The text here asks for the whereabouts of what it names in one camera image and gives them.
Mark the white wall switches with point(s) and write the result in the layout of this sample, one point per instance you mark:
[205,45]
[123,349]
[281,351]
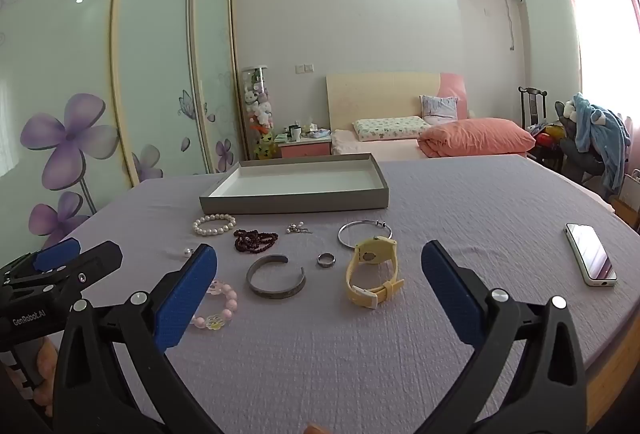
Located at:
[304,68]

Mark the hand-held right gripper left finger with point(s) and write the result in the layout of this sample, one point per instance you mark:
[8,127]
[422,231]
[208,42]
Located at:
[185,299]

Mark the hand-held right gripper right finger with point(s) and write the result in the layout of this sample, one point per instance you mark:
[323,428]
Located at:
[450,299]

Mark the pink nightstand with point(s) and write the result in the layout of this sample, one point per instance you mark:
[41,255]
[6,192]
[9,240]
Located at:
[305,148]

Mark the blue plush garment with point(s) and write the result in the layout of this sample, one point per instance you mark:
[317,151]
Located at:
[595,128]

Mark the small silver earrings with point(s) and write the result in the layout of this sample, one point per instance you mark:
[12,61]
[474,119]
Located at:
[292,228]

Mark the white smartphone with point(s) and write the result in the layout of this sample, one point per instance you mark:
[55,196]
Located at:
[592,254]

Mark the bed with beige headboard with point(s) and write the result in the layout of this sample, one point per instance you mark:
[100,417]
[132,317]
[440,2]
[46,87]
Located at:
[375,93]

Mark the floral glass sliding-door wardrobe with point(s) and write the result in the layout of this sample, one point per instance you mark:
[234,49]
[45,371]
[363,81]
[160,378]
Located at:
[150,63]

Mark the clear tube of plush toys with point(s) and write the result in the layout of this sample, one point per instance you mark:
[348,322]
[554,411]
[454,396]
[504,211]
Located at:
[257,113]

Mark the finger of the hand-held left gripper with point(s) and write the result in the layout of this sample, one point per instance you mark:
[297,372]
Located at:
[57,254]
[100,259]

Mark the grey shallow cardboard tray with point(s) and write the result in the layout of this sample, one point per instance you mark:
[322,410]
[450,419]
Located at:
[300,201]

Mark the dark wooden chair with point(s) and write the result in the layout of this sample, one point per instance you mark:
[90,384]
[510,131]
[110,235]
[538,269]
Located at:
[525,106]

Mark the grey chair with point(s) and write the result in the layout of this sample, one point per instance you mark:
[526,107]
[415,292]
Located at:
[575,153]

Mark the thin silver bangle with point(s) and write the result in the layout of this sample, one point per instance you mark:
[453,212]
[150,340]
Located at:
[339,234]

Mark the purple tablecloth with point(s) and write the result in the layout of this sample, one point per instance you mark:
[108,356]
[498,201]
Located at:
[325,364]

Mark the person's left hand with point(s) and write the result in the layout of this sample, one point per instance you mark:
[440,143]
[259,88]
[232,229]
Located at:
[47,364]

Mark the orange pillow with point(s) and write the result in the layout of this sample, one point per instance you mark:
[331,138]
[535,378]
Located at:
[475,136]

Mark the small lilac pillow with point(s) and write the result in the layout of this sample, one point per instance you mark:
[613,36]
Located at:
[439,108]

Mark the printed white pillow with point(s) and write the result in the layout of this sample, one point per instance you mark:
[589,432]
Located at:
[390,127]

